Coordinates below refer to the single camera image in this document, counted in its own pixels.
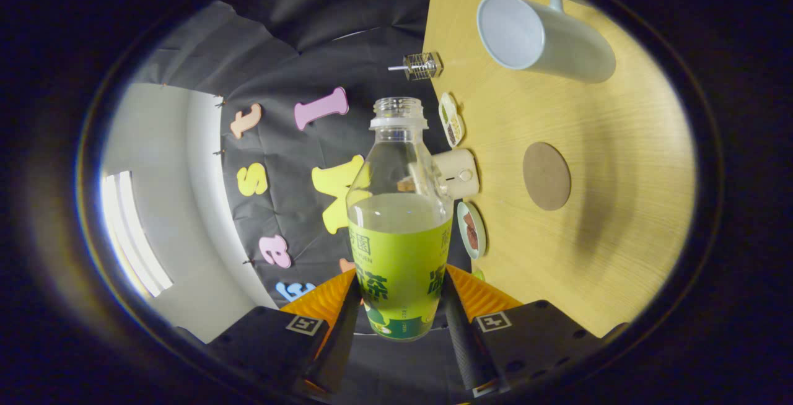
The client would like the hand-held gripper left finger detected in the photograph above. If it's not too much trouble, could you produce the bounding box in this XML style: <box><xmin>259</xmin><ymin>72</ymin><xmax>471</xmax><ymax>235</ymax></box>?
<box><xmin>208</xmin><ymin>269</ymin><xmax>363</xmax><ymax>394</ymax></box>

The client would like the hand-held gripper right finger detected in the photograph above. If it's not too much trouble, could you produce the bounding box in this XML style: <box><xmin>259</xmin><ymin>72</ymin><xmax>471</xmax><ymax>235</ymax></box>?
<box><xmin>443</xmin><ymin>264</ymin><xmax>605</xmax><ymax>394</ymax></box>

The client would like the clear green label juice bottle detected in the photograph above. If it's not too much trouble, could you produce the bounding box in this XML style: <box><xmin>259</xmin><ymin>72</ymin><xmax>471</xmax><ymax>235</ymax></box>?
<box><xmin>346</xmin><ymin>97</ymin><xmax>455</xmax><ymax>342</ymax></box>

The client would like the round brown coaster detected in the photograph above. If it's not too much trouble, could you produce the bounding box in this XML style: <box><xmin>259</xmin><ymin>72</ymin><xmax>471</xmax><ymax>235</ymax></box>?
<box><xmin>522</xmin><ymin>142</ymin><xmax>572</xmax><ymax>211</ymax></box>

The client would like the white cup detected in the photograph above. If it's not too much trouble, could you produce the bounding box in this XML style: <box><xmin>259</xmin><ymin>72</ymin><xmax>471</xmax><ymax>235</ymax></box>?
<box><xmin>476</xmin><ymin>0</ymin><xmax>617</xmax><ymax>84</ymax></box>

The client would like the pale green plate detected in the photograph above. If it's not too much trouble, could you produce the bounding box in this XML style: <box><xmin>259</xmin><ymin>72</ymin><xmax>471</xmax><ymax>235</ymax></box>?
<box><xmin>457</xmin><ymin>201</ymin><xmax>488</xmax><ymax>260</ymax></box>

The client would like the white toaster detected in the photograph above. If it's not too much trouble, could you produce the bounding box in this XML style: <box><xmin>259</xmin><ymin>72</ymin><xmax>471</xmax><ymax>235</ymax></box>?
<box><xmin>432</xmin><ymin>149</ymin><xmax>480</xmax><ymax>201</ymax></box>

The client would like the white divided snack dish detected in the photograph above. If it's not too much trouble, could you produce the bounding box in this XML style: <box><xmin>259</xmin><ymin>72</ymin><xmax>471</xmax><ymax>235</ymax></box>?
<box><xmin>438</xmin><ymin>92</ymin><xmax>465</xmax><ymax>148</ymax></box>

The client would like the wooden table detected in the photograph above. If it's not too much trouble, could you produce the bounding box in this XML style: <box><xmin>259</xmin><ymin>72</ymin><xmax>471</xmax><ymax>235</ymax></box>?
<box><xmin>423</xmin><ymin>0</ymin><xmax>698</xmax><ymax>339</ymax></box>

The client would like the wire mesh utensil holder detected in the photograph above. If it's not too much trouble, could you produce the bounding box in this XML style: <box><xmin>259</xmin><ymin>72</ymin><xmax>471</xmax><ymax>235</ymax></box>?
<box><xmin>404</xmin><ymin>52</ymin><xmax>444</xmax><ymax>81</ymax></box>

